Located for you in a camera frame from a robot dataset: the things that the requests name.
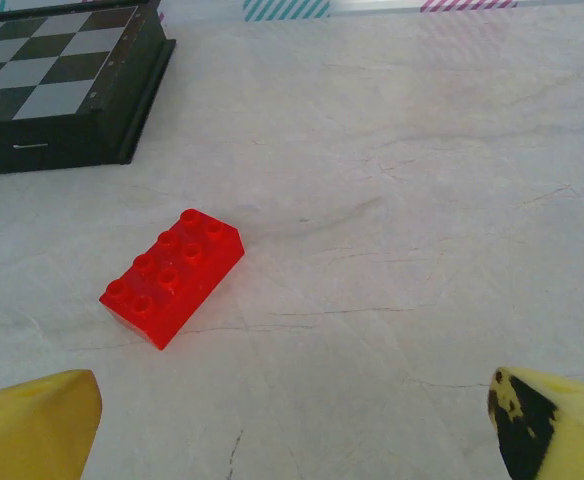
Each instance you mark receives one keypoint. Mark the stained yellow right gripper right finger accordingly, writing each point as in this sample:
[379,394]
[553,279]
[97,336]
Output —
[567,435]

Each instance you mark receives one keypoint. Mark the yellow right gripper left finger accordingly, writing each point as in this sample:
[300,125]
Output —
[32,430]

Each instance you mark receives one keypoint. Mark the small red toy brick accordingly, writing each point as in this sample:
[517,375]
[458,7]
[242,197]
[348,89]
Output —
[172,280]

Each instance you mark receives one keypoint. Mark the black and silver chessboard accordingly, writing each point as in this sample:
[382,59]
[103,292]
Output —
[47,75]

